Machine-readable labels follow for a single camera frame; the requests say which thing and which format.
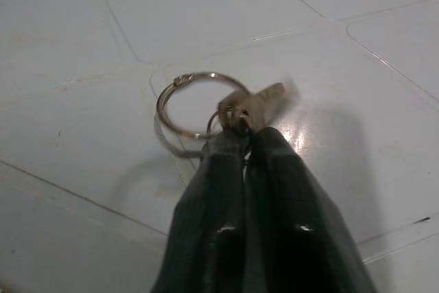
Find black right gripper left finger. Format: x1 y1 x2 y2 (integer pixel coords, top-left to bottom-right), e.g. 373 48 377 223
150 127 250 293

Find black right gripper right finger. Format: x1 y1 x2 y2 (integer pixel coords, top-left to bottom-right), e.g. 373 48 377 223
239 126 375 293

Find small brass key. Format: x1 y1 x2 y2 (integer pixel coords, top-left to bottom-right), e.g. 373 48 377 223
218 80 300 133

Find large silver key ring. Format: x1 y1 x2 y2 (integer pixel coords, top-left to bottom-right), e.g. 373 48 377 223
156 71 246 140

